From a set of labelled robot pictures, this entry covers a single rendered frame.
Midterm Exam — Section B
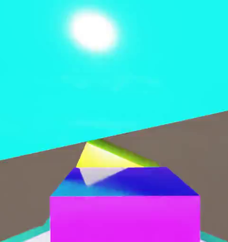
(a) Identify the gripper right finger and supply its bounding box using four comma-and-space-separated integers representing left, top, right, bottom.
200, 230, 221, 242

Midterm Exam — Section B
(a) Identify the small magenta cube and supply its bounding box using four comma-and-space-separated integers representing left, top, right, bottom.
49, 166, 201, 242

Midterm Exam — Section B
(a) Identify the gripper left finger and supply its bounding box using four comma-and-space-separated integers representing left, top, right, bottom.
0, 216, 51, 242

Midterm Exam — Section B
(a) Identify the large cyan box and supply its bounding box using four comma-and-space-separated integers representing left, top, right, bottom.
0, 0, 228, 163

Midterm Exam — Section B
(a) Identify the small yellow cube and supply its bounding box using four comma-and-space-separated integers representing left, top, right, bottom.
75, 138, 161, 168

